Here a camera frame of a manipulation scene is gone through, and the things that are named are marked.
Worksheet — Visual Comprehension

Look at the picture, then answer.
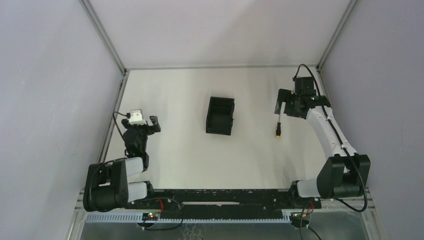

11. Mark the black and yellow screwdriver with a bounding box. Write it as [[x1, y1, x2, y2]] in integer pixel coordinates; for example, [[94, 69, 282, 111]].
[[275, 114, 282, 138]]

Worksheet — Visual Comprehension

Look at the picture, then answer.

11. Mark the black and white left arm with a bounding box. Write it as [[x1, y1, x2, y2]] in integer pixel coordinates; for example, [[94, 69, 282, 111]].
[[82, 113, 161, 212]]

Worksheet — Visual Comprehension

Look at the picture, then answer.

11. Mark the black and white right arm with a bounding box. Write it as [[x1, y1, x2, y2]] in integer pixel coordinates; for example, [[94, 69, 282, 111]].
[[274, 89, 371, 199]]

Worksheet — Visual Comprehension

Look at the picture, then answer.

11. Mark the black plastic bin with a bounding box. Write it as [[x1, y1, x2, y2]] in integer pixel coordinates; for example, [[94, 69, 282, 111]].
[[205, 96, 235, 136]]

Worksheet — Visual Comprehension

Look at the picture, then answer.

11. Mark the left control circuit board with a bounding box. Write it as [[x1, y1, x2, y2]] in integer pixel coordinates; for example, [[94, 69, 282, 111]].
[[141, 212, 160, 222]]

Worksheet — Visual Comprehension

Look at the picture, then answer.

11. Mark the control circuit board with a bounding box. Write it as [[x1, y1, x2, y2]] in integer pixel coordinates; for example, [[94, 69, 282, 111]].
[[289, 213, 310, 229], [141, 212, 160, 222]]

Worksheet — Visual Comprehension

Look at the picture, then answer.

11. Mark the right control circuit board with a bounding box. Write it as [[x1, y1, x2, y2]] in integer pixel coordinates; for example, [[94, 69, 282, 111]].
[[289, 213, 310, 229]]

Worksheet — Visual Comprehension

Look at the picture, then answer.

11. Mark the black left camera cable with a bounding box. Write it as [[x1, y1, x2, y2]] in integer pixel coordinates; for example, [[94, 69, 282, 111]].
[[112, 111, 131, 142]]

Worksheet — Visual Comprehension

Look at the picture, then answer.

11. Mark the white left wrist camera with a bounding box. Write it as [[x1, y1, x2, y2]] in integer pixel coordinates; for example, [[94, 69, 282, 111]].
[[128, 109, 147, 126]]

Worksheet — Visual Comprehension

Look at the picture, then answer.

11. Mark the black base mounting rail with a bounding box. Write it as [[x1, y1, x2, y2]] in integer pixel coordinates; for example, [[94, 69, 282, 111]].
[[126, 189, 322, 219]]

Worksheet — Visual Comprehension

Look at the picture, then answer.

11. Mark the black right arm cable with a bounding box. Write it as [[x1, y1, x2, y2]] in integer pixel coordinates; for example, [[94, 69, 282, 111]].
[[295, 63, 369, 213]]

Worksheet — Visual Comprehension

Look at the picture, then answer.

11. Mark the slotted grey cable duct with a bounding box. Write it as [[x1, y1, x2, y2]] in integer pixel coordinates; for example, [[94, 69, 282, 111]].
[[85, 212, 291, 224]]

